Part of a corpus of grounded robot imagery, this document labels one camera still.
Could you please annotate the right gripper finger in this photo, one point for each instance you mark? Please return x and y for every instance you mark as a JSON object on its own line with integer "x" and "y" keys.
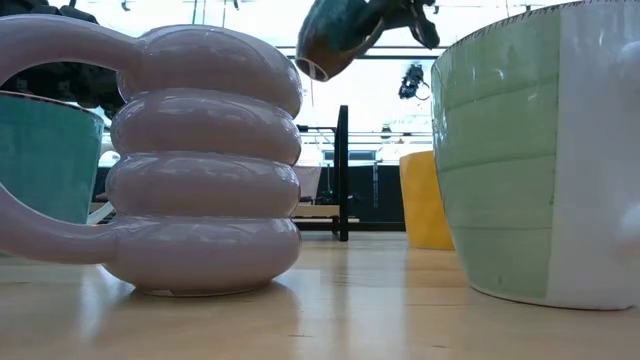
{"x": 425, "y": 25}
{"x": 399, "y": 17}

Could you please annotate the yellow mug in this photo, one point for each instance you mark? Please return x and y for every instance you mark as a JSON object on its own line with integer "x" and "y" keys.
{"x": 422, "y": 200}

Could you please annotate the black hanging ceiling fixture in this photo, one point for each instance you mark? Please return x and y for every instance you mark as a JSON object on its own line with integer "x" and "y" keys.
{"x": 412, "y": 80}

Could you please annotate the black partition panel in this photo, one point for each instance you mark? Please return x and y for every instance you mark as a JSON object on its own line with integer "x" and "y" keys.
{"x": 385, "y": 195}

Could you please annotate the black aluminium rig frame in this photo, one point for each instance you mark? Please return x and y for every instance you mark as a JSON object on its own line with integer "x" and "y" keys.
{"x": 375, "y": 226}

